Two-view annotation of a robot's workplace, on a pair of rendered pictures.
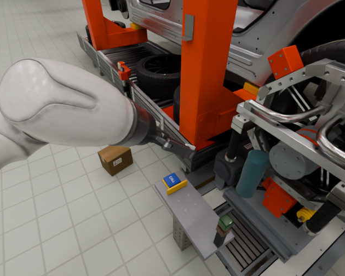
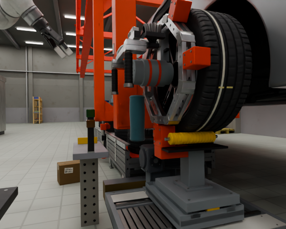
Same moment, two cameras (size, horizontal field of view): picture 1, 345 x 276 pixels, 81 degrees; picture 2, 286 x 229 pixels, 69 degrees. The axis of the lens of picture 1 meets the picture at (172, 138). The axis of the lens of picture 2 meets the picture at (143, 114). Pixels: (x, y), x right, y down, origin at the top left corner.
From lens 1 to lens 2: 116 cm
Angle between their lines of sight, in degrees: 44
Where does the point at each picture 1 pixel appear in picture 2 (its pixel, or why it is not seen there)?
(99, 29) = (100, 107)
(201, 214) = not seen: hidden behind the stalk
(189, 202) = not seen: hidden behind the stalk
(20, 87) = not seen: outside the picture
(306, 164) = (135, 62)
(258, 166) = (133, 98)
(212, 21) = (120, 41)
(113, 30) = (110, 110)
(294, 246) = (185, 200)
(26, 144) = not seen: outside the picture
